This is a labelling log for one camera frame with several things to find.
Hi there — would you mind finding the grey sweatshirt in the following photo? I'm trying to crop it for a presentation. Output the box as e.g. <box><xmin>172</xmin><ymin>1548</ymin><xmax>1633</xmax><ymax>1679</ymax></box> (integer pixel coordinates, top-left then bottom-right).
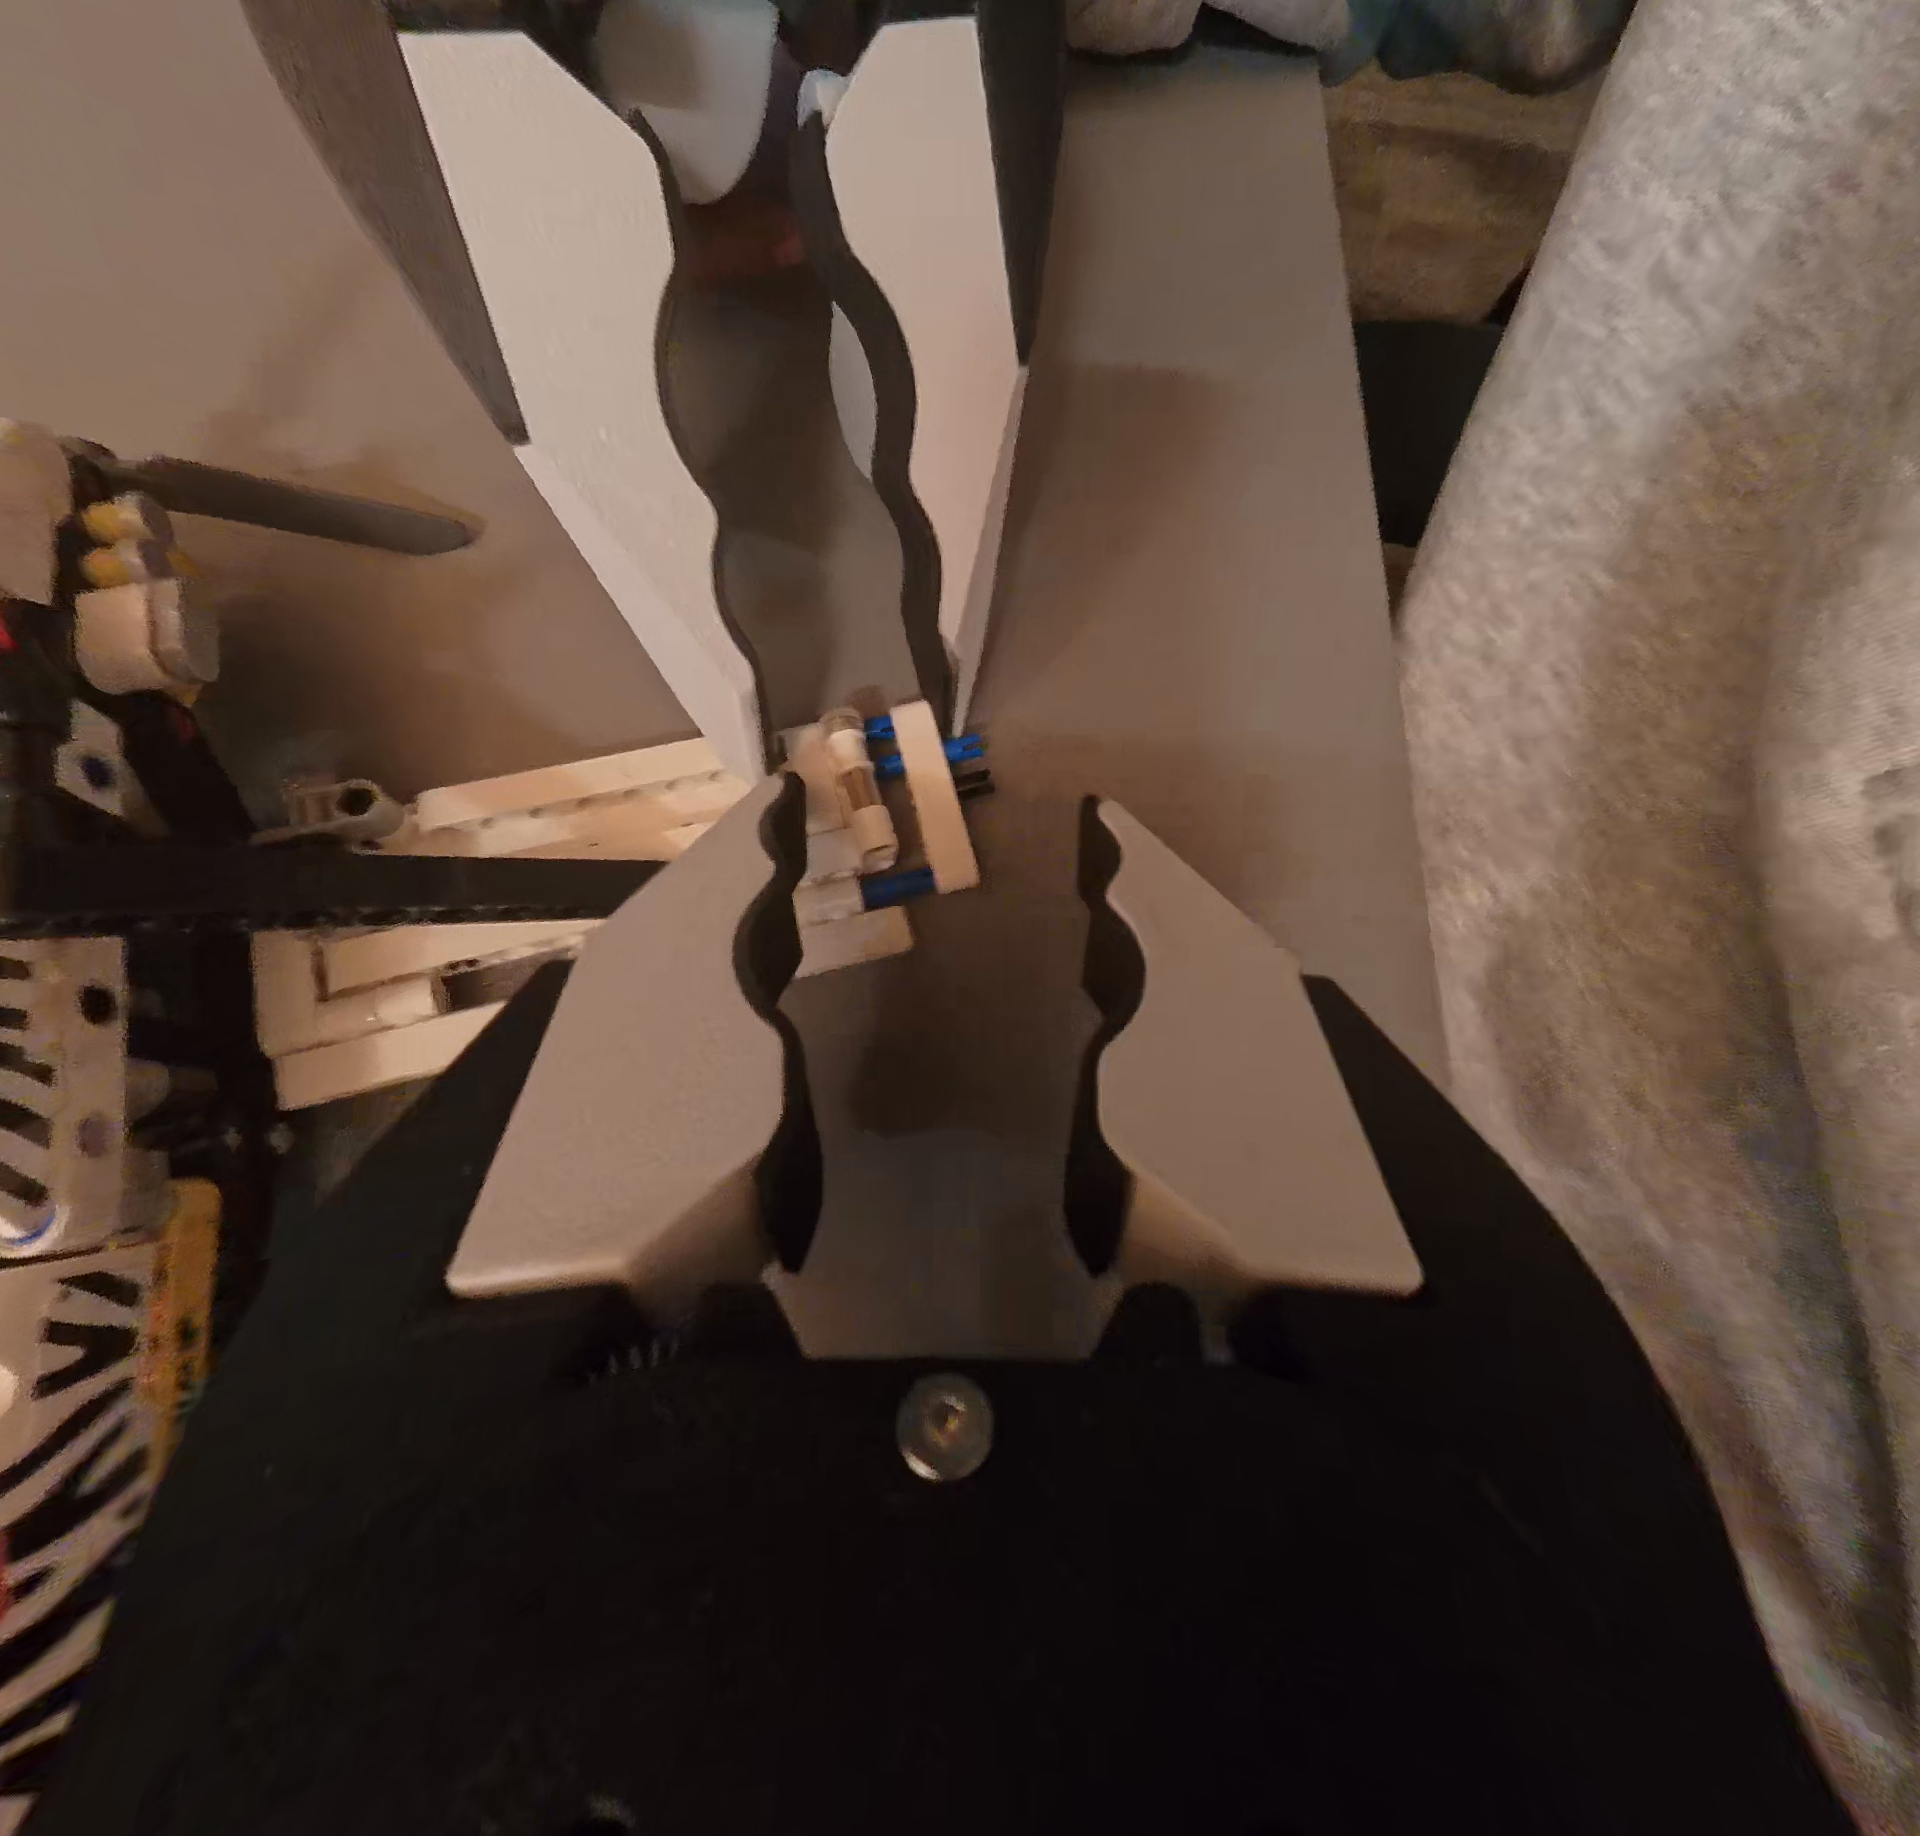
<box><xmin>1397</xmin><ymin>0</ymin><xmax>1920</xmax><ymax>1836</ymax></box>

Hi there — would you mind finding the zebra striped lego plane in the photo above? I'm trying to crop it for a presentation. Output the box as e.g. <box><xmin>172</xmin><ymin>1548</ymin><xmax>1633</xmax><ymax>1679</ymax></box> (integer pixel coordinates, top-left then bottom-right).
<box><xmin>0</xmin><ymin>417</ymin><xmax>993</xmax><ymax>1586</ymax></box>

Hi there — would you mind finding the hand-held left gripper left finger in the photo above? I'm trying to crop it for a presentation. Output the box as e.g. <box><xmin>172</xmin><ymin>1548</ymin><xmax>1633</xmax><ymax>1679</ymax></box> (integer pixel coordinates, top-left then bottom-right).
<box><xmin>448</xmin><ymin>777</ymin><xmax>828</xmax><ymax>1297</ymax></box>

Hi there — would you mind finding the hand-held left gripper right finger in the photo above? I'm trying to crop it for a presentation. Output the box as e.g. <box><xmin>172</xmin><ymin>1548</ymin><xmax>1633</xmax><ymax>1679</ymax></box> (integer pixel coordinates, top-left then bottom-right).
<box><xmin>1058</xmin><ymin>793</ymin><xmax>1424</xmax><ymax>1321</ymax></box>

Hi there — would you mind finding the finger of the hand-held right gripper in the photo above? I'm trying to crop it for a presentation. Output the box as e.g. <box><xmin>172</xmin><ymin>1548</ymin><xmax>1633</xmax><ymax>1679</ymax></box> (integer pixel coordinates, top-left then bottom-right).
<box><xmin>396</xmin><ymin>27</ymin><xmax>788</xmax><ymax>780</ymax></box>
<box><xmin>788</xmin><ymin>17</ymin><xmax>1036</xmax><ymax>732</ymax></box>

